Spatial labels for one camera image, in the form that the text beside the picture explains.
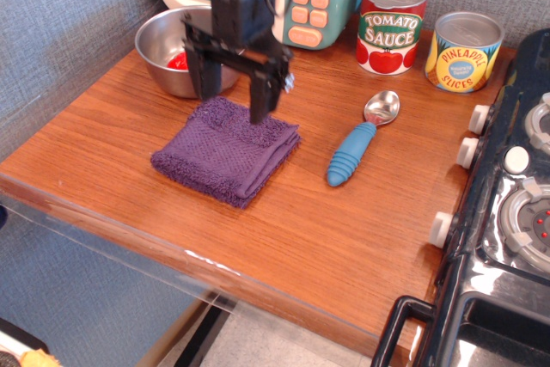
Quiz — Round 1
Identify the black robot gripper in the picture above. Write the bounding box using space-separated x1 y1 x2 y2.
182 0 295 124

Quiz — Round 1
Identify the violet cloth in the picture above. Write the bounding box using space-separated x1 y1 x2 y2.
151 97 301 209

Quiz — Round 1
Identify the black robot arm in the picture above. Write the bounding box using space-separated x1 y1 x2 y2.
181 0 293 125

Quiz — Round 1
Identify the red ball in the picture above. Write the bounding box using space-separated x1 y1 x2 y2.
167 52 188 71

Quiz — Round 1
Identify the steel bowl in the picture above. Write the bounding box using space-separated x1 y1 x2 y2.
134 4 241 100

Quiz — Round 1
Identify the tomato sauce can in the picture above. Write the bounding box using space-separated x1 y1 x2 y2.
356 0 427 76

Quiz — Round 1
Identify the pineapple slices can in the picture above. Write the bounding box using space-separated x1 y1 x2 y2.
425 11 504 94

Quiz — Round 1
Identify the white stove knob middle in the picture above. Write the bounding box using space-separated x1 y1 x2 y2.
456 138 479 169

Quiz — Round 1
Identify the white stove knob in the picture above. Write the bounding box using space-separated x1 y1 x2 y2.
456 138 479 169
429 211 454 249
468 105 491 135

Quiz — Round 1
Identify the white stove knob upper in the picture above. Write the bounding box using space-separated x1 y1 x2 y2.
468 105 491 135

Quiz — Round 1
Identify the white stove knob lower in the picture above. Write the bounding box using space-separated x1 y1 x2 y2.
429 211 454 249

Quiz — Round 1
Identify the yellow object at corner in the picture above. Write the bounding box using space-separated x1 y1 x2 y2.
20 349 61 367

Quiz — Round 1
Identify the black toy stove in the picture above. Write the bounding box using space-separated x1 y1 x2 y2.
370 28 550 367

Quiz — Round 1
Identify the blue handled metal spoon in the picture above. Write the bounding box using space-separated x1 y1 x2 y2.
327 90 400 187

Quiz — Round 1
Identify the black oven door handle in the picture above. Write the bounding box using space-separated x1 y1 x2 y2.
371 296 436 366

